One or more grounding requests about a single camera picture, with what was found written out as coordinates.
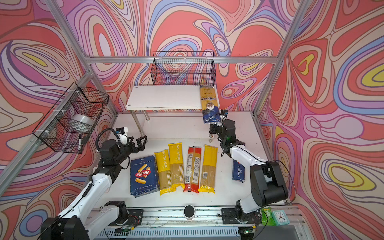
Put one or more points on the yellow Pastatime bag left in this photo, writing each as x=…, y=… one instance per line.
x=164, y=172

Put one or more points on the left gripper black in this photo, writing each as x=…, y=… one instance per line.
x=140, y=148

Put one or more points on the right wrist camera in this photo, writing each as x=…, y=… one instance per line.
x=224, y=113

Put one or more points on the silver tape roll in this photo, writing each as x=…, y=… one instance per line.
x=83, y=119

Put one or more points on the blue Barilla rigatoni box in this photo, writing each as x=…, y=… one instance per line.
x=144, y=176

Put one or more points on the green alarm clock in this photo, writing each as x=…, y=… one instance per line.
x=280, y=218

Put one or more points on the white two-tier shelf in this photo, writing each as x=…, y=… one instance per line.
x=167, y=112

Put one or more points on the blue clear spaghetti bag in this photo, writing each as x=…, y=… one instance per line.
x=210, y=105

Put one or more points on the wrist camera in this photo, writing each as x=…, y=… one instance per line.
x=122, y=133
x=224, y=113

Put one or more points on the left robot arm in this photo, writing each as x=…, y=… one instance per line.
x=74, y=222

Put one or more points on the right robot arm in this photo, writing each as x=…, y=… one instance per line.
x=267, y=182

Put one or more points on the red spaghetti bag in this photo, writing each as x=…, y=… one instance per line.
x=192, y=175

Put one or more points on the round black white sensor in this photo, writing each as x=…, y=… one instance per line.
x=189, y=212

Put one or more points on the blue Barilla spaghetti box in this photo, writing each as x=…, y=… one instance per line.
x=238, y=173

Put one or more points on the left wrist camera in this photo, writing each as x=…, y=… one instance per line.
x=122, y=133

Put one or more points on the yellow spaghetti bag barcode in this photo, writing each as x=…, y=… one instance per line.
x=207, y=184

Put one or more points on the yellow Pastatime bag right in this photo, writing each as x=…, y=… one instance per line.
x=177, y=165

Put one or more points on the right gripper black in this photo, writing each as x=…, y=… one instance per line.
x=212, y=128

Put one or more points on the yellow pastatime bag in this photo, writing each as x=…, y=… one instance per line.
x=164, y=172
x=177, y=165

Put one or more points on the black wire basket left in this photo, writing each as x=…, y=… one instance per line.
x=61, y=133

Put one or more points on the black wire basket back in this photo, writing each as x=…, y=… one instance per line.
x=183, y=68

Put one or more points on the black wire basket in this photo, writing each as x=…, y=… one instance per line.
x=183, y=68
x=61, y=133

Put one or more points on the black marker pen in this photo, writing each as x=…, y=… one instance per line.
x=80, y=143

